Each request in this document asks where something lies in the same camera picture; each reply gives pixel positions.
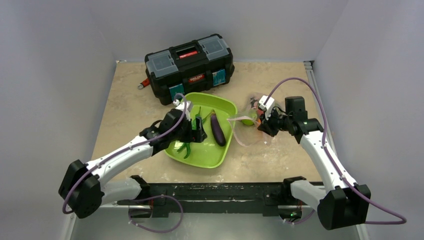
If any purple fake eggplant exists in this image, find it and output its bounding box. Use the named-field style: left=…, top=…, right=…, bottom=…
left=210, top=110, right=227, bottom=147

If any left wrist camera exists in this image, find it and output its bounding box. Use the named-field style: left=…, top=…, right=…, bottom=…
left=172, top=99, right=193, bottom=121

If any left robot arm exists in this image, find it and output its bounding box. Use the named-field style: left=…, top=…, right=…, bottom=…
left=58, top=108, right=207, bottom=219

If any black plastic toolbox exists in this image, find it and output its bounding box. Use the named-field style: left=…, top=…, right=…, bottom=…
left=144, top=33, right=235, bottom=106

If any green fake apple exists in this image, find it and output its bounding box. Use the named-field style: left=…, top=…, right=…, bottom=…
left=241, top=114, right=258, bottom=126

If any green plastic tray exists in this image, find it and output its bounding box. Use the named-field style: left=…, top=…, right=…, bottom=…
left=165, top=92, right=238, bottom=169

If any red handled tool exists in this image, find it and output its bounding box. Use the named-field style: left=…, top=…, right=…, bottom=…
left=137, top=78, right=150, bottom=90

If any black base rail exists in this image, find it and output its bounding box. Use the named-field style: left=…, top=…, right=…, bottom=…
left=117, top=182, right=308, bottom=221

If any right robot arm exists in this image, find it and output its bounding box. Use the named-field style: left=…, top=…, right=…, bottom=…
left=258, top=95, right=371, bottom=230

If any aluminium frame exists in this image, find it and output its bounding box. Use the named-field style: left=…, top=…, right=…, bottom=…
left=62, top=60, right=370, bottom=240

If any clear zip top bag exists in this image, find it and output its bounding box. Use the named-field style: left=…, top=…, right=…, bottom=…
left=227, top=92, right=273, bottom=147

